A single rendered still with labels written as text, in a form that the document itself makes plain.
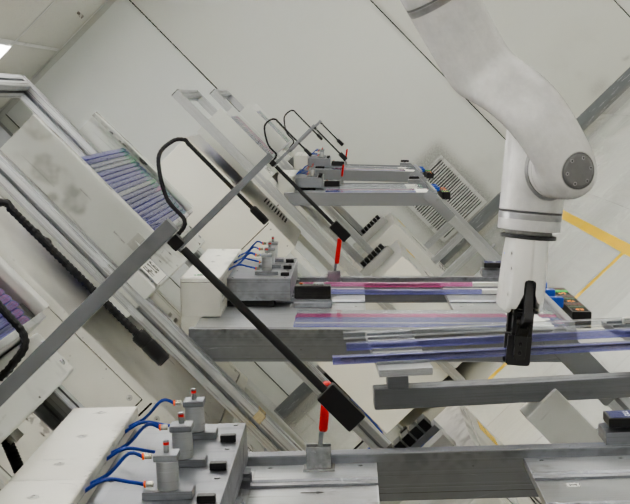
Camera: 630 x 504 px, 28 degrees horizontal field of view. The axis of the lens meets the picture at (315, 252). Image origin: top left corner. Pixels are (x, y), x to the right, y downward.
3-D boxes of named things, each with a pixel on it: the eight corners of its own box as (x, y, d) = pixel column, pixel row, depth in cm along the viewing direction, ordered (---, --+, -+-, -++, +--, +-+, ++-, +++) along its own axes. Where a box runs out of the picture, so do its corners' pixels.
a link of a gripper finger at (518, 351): (509, 314, 168) (504, 363, 168) (513, 317, 164) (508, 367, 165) (533, 316, 168) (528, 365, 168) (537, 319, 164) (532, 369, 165)
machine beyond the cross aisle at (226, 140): (528, 272, 661) (274, 13, 649) (553, 297, 580) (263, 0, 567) (343, 448, 675) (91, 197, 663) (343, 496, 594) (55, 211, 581)
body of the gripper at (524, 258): (495, 223, 172) (487, 303, 173) (507, 227, 162) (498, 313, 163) (549, 227, 173) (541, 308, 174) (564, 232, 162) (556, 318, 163)
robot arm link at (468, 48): (506, -36, 150) (620, 176, 158) (449, -22, 165) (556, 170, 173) (447, 4, 148) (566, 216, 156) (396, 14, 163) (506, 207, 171)
